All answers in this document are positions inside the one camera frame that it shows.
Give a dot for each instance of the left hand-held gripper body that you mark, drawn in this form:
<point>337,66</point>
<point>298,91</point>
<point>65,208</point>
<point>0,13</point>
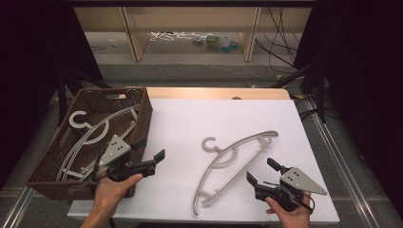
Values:
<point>115,152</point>

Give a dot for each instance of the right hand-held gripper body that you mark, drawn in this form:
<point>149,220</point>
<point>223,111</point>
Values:
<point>301,182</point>

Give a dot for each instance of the grey plastic clothes hanger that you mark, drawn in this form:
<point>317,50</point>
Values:
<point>221,163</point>
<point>95,139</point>

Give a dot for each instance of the brown woven basket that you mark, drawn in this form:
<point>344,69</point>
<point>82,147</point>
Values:
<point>139,110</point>

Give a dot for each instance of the person's right hand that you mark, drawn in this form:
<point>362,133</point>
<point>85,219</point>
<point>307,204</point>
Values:
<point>294,220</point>

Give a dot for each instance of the person's left hand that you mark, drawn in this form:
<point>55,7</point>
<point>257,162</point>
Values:
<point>111,193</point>

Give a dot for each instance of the black metal stand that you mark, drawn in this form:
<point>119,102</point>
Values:
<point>63,91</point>
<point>320,88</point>

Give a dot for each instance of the pile of white parts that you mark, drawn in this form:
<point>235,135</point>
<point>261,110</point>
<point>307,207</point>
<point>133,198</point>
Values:
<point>171,35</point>

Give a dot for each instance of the black curtain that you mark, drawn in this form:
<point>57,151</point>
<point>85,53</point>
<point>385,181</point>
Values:
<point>31,47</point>
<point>364,79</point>

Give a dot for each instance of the colourful plastic toys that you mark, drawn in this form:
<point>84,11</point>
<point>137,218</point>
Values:
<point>218,42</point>

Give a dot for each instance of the beige wooden shelf unit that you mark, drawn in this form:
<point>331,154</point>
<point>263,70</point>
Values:
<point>190,19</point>

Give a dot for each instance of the aluminium rail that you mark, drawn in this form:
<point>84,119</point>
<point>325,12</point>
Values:
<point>15,209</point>
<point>342,164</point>

